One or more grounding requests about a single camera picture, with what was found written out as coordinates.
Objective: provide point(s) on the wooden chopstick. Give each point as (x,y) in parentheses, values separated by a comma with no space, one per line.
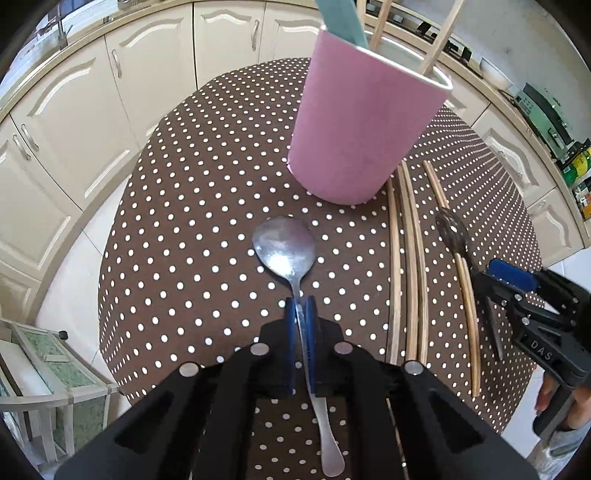
(427,65)
(423,301)
(382,20)
(411,295)
(467,292)
(395,277)

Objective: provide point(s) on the cream lower kitchen cabinets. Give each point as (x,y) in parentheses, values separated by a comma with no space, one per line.
(76,113)

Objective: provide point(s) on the person's right hand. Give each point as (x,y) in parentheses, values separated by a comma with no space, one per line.
(580,412)

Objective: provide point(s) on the white side shelf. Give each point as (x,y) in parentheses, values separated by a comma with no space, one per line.
(52,404)

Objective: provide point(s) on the white bowl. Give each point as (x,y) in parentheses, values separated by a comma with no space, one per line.
(494,76)

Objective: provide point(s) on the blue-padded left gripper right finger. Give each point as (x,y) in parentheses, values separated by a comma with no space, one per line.
(334,362)

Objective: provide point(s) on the teal spatula handle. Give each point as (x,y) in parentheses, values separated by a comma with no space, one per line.
(341,20)

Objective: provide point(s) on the green toaster oven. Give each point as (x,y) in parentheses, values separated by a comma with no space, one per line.
(543,112)

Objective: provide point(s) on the silver metal spoon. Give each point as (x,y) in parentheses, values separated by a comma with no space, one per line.
(286,247)

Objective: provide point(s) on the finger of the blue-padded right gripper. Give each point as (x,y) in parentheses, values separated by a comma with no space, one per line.
(510,274)

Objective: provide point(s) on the black gas stove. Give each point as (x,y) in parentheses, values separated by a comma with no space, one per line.
(421,32)

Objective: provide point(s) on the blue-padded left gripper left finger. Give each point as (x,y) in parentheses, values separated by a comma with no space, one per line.
(275,355)

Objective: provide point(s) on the green oil bottle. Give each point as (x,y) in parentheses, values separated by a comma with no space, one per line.
(576,167)

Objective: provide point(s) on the wooden chopstick in cup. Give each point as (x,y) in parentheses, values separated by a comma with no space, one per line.
(382,20)
(427,65)

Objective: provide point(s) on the brown polka dot tablecloth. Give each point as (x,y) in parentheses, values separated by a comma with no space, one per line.
(180,280)

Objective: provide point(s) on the dark wooden spoon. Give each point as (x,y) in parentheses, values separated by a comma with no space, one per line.
(457,239)

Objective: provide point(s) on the pink utensil cup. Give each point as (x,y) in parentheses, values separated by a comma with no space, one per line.
(361,113)

